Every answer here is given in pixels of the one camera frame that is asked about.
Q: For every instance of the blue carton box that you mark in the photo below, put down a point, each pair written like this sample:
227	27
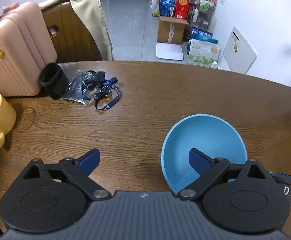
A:
167	8

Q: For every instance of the white bathroom scale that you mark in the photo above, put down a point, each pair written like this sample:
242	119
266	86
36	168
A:
169	51

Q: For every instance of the green white bag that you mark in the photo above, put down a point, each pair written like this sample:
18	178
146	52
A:
203	54

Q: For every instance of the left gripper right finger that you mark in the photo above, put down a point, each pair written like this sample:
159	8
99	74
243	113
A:
211	172

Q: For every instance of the blue bowl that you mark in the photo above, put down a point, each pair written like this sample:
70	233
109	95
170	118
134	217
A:
209	134

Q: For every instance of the beige cloth on chair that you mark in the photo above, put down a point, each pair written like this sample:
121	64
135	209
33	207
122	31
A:
91	14

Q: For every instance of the pink suitcase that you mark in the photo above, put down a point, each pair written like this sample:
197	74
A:
25	49

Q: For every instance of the black cup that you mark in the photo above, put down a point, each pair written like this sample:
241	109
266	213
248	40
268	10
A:
54	81

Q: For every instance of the wire storage rack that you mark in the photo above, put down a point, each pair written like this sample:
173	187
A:
201	13

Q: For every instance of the brown rubber band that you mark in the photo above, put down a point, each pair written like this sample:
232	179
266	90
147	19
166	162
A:
25	119

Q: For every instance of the cardboard box on floor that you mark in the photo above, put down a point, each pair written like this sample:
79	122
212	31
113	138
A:
170	30

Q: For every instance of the red carton box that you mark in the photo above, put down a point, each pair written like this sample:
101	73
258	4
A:
181	9

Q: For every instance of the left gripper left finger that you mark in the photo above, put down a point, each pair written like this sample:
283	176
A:
77	172

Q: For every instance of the wooden chair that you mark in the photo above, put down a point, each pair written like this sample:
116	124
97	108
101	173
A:
70	37

